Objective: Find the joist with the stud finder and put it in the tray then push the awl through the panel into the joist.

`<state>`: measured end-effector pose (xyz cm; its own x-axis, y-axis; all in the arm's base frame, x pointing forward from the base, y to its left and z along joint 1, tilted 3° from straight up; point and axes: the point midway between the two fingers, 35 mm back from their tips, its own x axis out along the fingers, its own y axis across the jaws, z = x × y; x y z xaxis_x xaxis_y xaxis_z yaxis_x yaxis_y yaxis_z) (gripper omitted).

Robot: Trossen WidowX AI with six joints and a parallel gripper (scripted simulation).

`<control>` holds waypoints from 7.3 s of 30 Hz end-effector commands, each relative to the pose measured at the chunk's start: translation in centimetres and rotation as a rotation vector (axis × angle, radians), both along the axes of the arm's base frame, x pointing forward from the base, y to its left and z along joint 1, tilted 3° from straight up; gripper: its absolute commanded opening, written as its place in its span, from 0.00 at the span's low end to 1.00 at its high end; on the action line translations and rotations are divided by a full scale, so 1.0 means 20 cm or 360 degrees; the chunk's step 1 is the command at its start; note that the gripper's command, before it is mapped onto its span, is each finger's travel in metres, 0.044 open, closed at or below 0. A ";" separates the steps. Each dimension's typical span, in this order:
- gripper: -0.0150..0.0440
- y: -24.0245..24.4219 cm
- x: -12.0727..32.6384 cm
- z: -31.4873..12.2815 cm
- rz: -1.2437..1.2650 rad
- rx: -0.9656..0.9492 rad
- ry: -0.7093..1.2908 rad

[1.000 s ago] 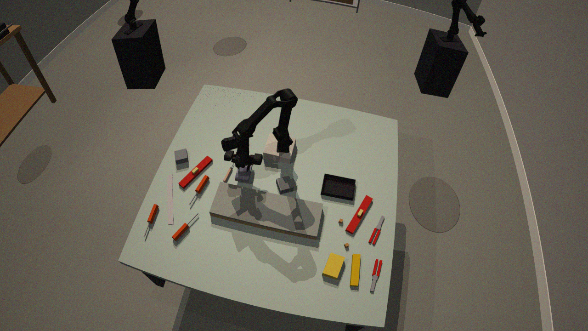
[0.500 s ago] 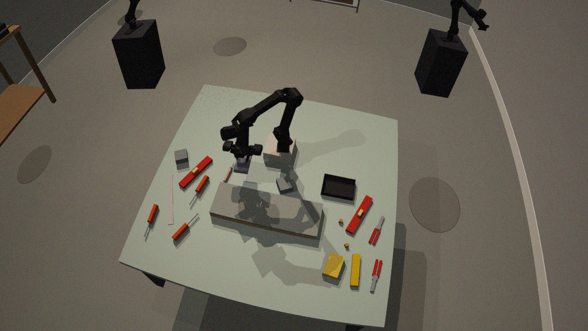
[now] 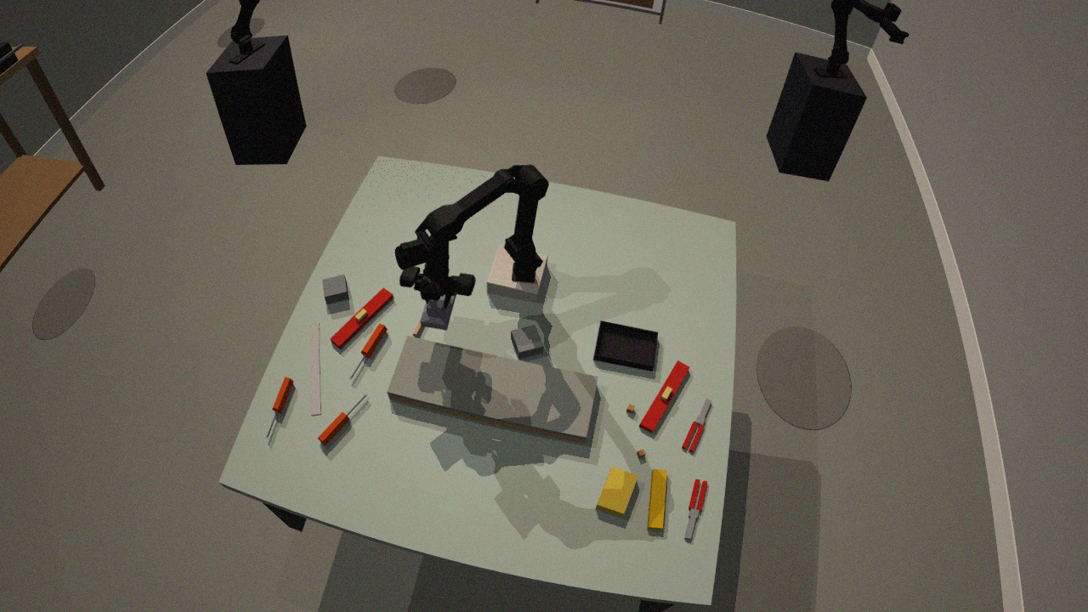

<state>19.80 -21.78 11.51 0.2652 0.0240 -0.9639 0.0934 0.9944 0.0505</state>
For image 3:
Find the yellow rectangular bar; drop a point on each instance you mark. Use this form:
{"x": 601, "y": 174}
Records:
{"x": 657, "y": 499}

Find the red rectangular bar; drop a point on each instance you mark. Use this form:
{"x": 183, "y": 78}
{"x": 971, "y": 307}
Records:
{"x": 359, "y": 320}
{"x": 664, "y": 397}

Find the orange-handled awl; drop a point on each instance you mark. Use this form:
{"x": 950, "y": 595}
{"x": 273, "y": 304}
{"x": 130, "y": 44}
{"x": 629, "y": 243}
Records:
{"x": 336, "y": 426}
{"x": 281, "y": 399}
{"x": 374, "y": 340}

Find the red-handled pliers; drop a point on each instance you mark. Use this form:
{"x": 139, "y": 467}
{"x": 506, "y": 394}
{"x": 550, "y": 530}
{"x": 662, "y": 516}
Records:
{"x": 695, "y": 512}
{"x": 699, "y": 421}

